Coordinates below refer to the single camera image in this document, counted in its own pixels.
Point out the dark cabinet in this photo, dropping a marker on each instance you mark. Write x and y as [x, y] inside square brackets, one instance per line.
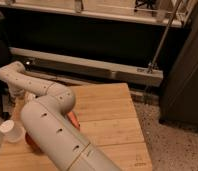
[179, 97]

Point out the red bowl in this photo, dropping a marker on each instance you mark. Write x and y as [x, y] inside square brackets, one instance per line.
[29, 141]

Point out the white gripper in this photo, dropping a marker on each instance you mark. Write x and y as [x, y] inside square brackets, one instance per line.
[16, 92]

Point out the white upturned cup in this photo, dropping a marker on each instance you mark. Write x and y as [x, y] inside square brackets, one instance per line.
[11, 130]

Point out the orange marker pen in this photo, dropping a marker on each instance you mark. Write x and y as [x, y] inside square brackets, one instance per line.
[73, 119]

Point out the black chair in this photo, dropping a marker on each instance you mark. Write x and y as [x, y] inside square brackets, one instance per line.
[0, 66]

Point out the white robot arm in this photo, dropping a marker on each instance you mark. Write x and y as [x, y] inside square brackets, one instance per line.
[44, 120]

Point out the metal pole stand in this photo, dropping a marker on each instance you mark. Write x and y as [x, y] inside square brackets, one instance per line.
[152, 64]

